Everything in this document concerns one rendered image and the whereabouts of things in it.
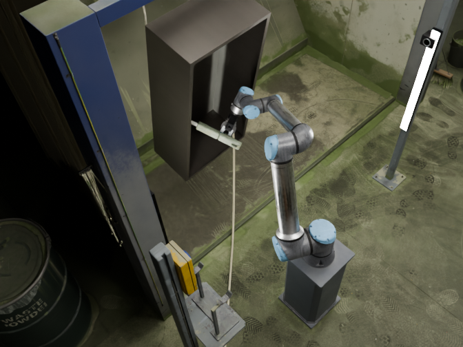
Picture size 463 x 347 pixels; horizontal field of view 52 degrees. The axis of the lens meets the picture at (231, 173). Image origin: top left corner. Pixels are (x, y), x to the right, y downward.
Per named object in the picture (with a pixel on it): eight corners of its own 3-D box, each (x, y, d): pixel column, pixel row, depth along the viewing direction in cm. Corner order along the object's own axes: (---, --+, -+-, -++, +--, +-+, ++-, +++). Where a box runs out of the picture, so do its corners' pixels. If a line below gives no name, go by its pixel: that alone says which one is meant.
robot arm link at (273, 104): (321, 130, 227) (277, 89, 285) (296, 136, 225) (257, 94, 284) (322, 151, 232) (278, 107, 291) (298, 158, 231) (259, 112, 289)
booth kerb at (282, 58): (86, 194, 388) (81, 184, 378) (85, 193, 389) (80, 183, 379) (306, 47, 494) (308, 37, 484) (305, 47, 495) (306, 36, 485)
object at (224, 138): (247, 130, 319) (241, 146, 300) (244, 135, 321) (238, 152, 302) (182, 97, 315) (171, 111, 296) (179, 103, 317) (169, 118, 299)
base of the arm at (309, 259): (341, 253, 276) (343, 245, 268) (320, 274, 269) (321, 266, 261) (316, 233, 285) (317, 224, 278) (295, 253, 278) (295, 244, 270)
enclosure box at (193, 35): (153, 151, 348) (145, 25, 245) (213, 109, 373) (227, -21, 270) (186, 182, 338) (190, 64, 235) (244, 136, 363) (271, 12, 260)
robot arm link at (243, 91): (243, 92, 281) (238, 82, 287) (235, 109, 288) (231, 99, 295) (257, 95, 285) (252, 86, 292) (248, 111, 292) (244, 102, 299)
